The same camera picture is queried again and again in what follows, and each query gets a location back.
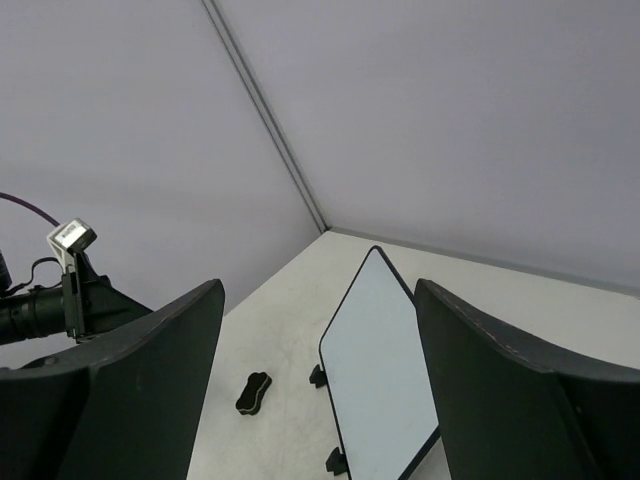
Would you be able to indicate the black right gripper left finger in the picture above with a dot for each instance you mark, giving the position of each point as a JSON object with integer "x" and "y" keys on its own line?
{"x": 125, "y": 405}

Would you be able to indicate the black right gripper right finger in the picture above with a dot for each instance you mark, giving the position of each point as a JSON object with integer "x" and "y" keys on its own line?
{"x": 511, "y": 405}

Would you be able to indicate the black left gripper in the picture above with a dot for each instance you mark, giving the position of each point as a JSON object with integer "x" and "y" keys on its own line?
{"x": 92, "y": 306}

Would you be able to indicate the black felt whiteboard eraser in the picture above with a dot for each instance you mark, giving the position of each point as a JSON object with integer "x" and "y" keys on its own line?
{"x": 252, "y": 395}

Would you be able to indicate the white whiteboard black frame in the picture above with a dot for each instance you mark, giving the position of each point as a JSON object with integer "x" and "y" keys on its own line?
{"x": 373, "y": 366}

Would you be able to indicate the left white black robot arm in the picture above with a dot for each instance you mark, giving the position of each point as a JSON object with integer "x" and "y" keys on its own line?
{"x": 29, "y": 311}

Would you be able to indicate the metal easel stand black feet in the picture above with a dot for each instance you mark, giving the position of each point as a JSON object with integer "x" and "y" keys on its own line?
{"x": 325, "y": 400}

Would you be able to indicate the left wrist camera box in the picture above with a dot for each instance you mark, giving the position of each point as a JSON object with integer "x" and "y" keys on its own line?
{"x": 69, "y": 240}

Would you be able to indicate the left aluminium frame post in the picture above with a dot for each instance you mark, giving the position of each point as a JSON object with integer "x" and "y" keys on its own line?
{"x": 265, "y": 111}

